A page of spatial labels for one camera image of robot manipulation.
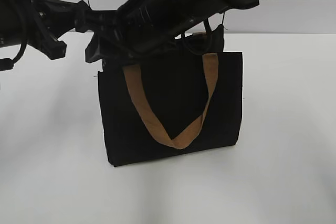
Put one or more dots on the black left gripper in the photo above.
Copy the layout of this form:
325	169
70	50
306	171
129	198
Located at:
48	21

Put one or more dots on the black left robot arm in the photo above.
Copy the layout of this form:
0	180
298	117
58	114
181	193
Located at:
15	25

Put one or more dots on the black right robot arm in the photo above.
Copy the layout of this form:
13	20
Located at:
166	19

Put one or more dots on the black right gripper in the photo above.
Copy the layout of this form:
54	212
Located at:
114	34

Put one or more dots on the black tote bag brown handles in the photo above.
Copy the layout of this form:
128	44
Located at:
173	104

